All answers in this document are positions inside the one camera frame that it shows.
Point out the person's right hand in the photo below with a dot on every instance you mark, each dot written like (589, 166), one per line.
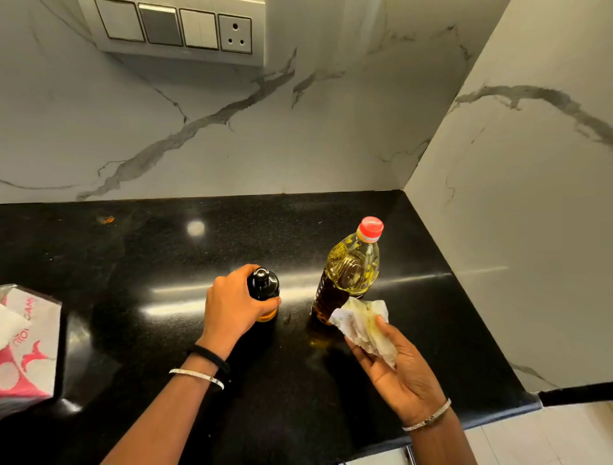
(401, 376)

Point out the person's left forearm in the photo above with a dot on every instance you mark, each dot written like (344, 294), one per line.
(165, 419)

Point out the person's left hand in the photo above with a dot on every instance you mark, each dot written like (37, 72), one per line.
(229, 311)

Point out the black-capped oil dispenser bottle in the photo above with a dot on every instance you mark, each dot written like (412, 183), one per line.
(263, 290)

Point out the person's right forearm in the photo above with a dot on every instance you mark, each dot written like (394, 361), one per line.
(438, 440)

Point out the grey wall switch panel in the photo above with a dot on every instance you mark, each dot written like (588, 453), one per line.
(179, 28)

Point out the oily tissue paper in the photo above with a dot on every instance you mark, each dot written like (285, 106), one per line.
(365, 328)

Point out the pink and white tissue pack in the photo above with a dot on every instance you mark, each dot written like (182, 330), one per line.
(26, 349)

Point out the silver bangle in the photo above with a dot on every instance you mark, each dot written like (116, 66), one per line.
(197, 376)

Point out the person's right thumb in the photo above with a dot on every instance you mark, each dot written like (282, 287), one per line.
(387, 332)

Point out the black wrist band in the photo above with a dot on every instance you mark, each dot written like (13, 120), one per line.
(210, 357)

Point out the person's left thumb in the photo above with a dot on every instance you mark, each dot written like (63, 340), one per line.
(266, 304)

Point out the red-capped cooking oil bottle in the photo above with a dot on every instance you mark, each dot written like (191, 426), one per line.
(349, 270)

